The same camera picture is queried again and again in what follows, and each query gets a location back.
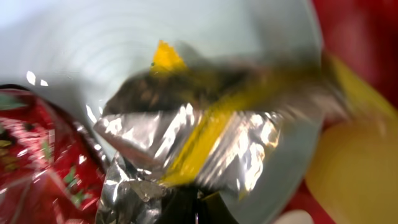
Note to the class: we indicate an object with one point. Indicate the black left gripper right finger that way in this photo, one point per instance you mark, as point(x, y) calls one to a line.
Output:
point(212, 210)

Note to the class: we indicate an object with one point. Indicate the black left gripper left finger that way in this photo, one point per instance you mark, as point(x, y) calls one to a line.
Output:
point(181, 207)

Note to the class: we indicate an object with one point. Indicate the white plastic spoon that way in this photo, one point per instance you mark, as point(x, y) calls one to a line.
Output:
point(295, 217)

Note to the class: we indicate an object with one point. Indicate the yellow silver foil wrapper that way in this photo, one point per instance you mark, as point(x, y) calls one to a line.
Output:
point(245, 131)

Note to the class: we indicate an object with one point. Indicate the light blue large plate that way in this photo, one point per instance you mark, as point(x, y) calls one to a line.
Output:
point(76, 54)

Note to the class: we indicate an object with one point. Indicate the red candy wrapper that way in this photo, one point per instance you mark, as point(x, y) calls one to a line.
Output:
point(48, 171)

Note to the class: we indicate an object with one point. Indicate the yellow plastic cup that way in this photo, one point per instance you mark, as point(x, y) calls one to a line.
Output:
point(353, 175)

